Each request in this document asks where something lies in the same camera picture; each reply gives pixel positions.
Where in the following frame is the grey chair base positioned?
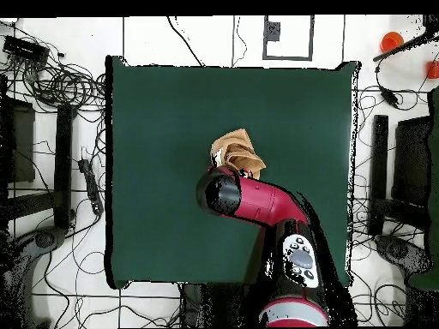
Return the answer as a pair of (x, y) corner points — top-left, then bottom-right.
(0, 224), (68, 328)
(372, 233), (433, 278)

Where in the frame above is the dark grey square block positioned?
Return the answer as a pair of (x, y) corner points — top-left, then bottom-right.
(262, 21), (281, 43)

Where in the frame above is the black electronics box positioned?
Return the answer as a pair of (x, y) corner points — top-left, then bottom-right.
(2, 34), (51, 66)

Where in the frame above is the orange cup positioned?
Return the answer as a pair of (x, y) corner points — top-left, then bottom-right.
(379, 31), (405, 54)

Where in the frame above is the black flat panel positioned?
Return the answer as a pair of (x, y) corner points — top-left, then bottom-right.
(0, 75), (36, 184)
(391, 115), (434, 206)

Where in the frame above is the tangled black cable bundle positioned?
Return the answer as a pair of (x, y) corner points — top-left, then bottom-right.
(0, 20), (107, 114)

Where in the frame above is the black power strip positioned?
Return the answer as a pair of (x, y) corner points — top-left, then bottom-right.
(77, 158), (105, 217)

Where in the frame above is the dark green table cloth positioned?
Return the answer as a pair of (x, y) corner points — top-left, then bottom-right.
(104, 54), (361, 290)

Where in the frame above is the dark green cloth piece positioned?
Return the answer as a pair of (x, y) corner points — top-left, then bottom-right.
(407, 87), (439, 292)

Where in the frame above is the black power adapter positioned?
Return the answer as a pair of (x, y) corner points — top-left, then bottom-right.
(378, 86), (401, 110)

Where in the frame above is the tan terry towel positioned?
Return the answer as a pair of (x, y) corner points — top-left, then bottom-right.
(209, 128), (268, 181)

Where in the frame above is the black upright bar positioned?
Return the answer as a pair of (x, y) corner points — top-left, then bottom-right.
(52, 103), (77, 230)
(367, 114), (390, 237)

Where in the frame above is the grey square frame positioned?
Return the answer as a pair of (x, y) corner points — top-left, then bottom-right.
(262, 15), (315, 62)

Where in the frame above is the black rod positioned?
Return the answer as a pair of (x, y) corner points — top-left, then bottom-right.
(372, 28), (439, 63)

